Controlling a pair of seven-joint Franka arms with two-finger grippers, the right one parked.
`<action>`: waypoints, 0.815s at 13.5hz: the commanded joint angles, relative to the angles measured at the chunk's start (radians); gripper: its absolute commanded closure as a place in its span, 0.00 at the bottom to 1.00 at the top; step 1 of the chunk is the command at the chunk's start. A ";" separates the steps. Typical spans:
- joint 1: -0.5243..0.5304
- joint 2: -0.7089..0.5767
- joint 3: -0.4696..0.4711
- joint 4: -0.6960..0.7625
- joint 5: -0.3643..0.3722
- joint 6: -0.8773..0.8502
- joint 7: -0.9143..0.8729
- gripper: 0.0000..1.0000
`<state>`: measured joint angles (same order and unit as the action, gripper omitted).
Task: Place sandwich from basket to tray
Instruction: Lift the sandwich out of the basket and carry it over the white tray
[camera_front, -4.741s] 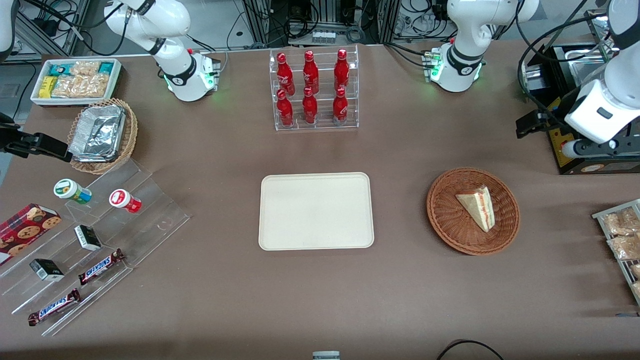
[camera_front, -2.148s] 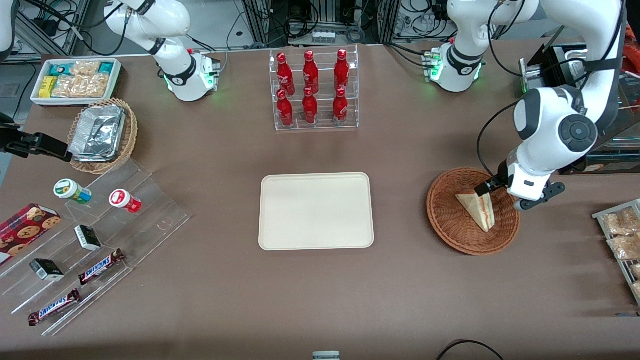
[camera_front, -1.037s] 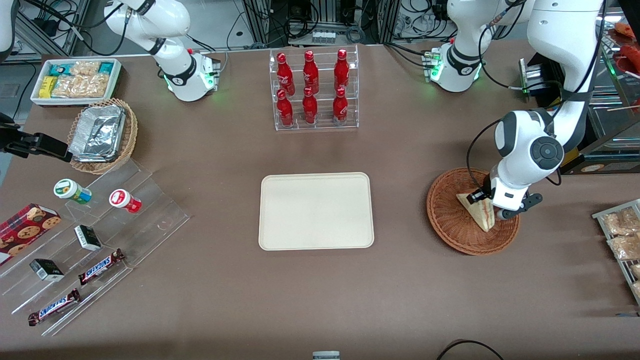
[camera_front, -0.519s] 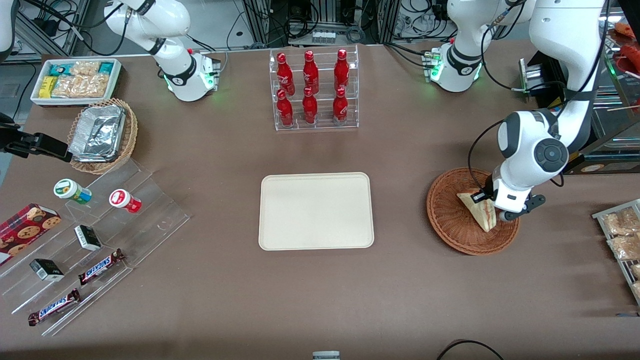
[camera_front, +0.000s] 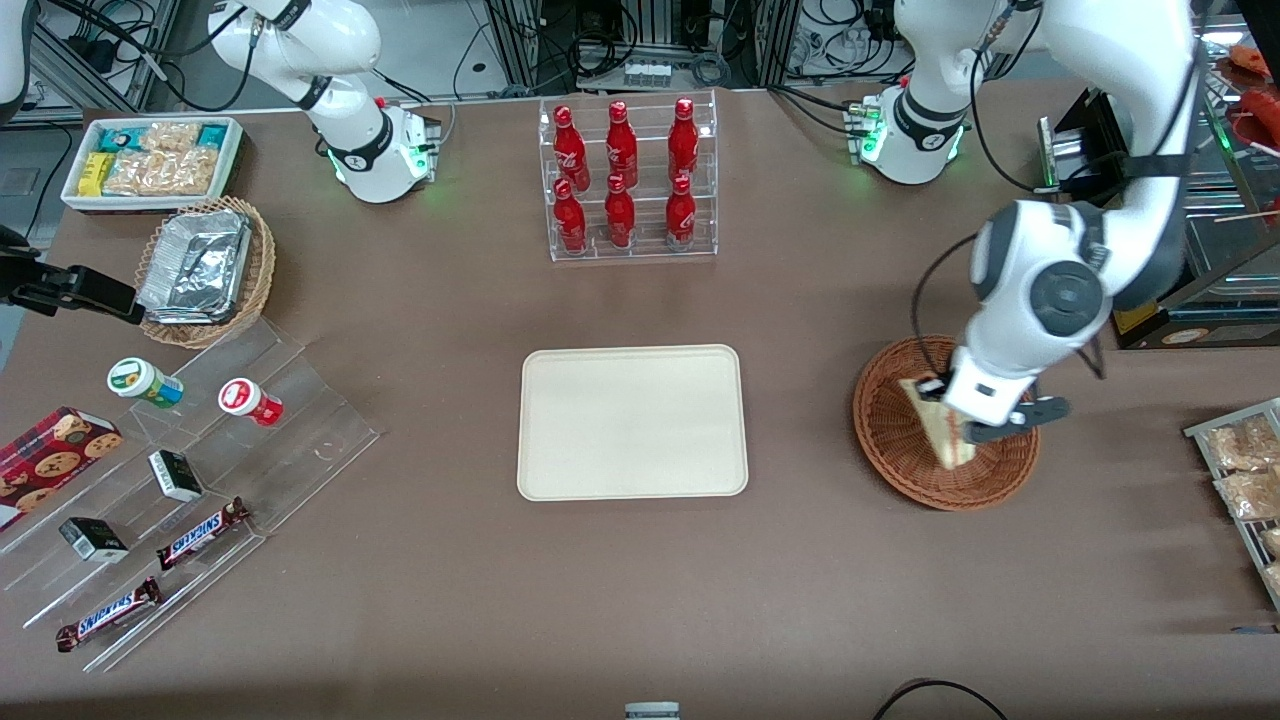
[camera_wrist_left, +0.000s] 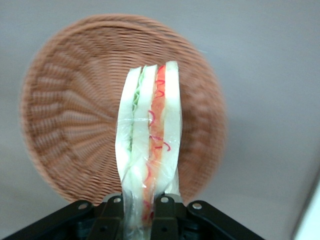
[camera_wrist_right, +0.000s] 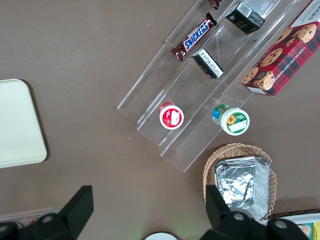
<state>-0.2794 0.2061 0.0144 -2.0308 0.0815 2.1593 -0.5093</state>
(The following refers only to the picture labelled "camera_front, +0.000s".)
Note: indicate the aluminium equipment frame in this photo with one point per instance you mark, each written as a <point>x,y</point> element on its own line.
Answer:
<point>640,20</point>

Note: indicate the brown round wicker basket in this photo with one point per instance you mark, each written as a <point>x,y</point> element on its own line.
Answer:
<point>900,470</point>

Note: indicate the triangle sandwich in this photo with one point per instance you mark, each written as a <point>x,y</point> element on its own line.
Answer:
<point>930,420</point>

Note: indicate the light tan wicker basket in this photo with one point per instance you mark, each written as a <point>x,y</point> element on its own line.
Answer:
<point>258,280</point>

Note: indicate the yellow snack pack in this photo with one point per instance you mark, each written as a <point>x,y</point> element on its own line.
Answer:
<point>96,173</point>

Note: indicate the red lid snack cup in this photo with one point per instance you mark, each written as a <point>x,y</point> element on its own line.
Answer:
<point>242,398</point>

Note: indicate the white power strip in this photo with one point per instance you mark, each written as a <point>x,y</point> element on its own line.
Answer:
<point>647,73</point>

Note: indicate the aluminium foil tray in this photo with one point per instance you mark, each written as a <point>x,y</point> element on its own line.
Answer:
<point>195,265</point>

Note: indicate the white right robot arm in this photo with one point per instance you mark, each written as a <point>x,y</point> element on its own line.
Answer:
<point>350,140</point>

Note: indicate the teal snack pack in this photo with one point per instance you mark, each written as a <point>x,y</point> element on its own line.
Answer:
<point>212,136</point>
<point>120,138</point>

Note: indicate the clear bag of pastries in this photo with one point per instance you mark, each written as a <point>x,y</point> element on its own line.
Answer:
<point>1240,445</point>
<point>1250,495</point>
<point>1272,542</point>
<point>1274,578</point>

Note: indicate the clear acrylic stepped display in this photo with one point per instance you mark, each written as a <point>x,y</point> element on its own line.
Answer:
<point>300,430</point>

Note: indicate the red plaid cookie box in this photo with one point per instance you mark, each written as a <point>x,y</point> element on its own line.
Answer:
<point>50,460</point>

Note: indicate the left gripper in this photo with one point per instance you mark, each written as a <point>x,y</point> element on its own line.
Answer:
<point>935,386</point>

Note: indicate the clear bag of crackers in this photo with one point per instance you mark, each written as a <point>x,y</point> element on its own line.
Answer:
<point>160,172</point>
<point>170,138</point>

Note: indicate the red cola bottle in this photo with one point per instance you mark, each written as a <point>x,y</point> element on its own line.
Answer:
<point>570,222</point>
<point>683,142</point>
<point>619,215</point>
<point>621,148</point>
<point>571,150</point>
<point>680,215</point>

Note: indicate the clear acrylic bottle rack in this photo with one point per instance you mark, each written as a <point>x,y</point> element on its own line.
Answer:
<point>645,250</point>

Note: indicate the small grey device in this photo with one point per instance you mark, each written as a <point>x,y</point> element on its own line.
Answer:
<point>652,712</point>

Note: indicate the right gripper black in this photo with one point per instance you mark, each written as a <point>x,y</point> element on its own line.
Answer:
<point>52,285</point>

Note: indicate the beige plastic tray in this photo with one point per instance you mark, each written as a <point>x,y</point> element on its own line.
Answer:
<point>630,420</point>

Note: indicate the small black carton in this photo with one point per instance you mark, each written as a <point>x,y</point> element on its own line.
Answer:
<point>176,476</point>
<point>93,540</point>

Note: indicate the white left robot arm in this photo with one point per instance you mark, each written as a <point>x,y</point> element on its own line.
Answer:
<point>1150,100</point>

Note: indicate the green lid snack cup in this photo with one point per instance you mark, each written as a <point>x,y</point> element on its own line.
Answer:
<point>135,378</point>

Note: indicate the white rectangular snack tub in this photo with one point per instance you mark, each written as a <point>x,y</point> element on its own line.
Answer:
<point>232,165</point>

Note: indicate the Snickers chocolate bar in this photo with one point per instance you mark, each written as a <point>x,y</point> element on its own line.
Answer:
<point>110,613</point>
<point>200,535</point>

